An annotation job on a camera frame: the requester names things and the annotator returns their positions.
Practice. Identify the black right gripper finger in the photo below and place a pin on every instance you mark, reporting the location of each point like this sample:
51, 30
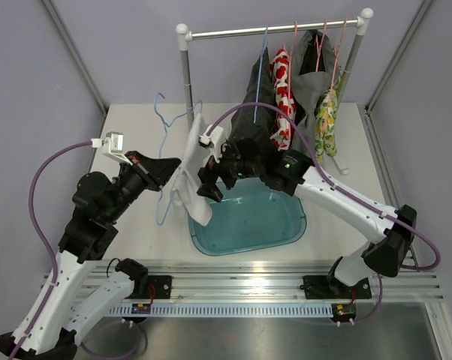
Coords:
208, 174
210, 191

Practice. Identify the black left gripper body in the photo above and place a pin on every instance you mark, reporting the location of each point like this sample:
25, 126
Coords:
144, 172

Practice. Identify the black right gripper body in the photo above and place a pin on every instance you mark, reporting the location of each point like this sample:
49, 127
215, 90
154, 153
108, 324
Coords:
214, 174

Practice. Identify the white skirt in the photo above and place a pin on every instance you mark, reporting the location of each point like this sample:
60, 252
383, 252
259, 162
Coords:
183, 194

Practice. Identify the teal plastic basin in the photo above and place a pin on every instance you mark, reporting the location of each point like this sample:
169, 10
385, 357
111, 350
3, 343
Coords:
250, 217

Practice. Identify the dark grey dotted skirt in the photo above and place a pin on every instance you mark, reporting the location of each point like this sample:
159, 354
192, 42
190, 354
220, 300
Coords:
242, 127

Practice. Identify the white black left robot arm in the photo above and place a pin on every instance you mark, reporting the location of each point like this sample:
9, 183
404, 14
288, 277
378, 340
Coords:
54, 328

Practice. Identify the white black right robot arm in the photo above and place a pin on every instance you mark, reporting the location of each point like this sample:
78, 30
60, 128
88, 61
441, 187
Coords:
388, 230

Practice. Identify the red poppy print skirt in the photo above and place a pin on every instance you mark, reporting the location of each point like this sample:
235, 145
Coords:
282, 130

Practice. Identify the lemon print skirt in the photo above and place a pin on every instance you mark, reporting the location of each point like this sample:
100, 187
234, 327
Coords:
325, 118

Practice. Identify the pink hanger with poppy skirt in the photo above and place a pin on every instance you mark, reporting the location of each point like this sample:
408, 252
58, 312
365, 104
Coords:
291, 53

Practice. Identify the silver clothes rack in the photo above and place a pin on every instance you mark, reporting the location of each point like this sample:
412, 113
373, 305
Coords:
361, 23

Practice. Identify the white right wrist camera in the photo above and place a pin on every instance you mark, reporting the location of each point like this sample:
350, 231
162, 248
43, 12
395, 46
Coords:
213, 138

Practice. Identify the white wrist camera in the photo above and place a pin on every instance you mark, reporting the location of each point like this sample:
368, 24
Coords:
213, 138
111, 146

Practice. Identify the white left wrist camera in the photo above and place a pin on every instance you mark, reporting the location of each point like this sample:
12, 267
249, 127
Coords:
111, 146

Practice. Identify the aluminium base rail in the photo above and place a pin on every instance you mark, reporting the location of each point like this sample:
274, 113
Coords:
274, 281

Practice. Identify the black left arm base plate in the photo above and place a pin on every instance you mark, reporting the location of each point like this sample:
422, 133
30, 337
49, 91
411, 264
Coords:
157, 287

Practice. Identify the white slotted cable duct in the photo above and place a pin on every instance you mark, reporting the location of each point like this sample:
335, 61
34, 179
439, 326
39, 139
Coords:
225, 310

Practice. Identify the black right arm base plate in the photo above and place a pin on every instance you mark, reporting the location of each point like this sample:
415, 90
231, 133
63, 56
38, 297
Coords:
317, 287

